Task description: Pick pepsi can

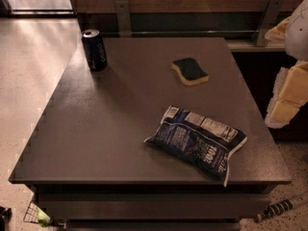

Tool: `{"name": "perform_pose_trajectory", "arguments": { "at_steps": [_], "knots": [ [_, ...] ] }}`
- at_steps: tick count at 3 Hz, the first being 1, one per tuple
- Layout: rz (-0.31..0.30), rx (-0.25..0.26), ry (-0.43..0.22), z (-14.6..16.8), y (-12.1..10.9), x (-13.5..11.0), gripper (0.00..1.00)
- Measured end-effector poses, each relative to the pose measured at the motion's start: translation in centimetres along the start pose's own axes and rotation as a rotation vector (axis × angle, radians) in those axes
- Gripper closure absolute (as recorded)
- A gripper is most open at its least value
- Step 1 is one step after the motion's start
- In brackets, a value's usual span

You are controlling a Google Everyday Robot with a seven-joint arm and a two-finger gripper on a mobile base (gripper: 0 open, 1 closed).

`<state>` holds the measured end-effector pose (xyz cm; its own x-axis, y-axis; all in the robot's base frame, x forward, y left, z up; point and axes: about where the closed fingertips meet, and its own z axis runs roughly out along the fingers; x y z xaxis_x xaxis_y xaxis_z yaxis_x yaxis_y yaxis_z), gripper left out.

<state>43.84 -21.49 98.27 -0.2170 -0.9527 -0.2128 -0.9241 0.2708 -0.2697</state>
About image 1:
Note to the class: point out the black white striped stick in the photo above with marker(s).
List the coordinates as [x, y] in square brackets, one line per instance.
[277, 209]

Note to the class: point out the dark blue pepsi can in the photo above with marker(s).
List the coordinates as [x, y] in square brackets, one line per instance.
[94, 49]

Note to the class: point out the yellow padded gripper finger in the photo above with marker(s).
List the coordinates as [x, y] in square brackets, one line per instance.
[290, 93]
[278, 33]

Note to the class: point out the dark blue chip bag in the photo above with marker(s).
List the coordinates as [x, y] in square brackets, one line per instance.
[199, 140]

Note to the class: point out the dark cabinet drawer front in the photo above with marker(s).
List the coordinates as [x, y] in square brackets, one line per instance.
[156, 206]

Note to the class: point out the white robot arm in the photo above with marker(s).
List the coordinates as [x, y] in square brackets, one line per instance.
[296, 41]

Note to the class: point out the wire basket with green item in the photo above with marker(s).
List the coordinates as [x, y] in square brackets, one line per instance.
[35, 215]

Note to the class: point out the metal wall rail with brackets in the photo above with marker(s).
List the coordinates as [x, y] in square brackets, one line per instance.
[243, 28]

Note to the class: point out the yellow sponge with dark top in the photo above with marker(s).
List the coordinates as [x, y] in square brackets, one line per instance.
[189, 72]

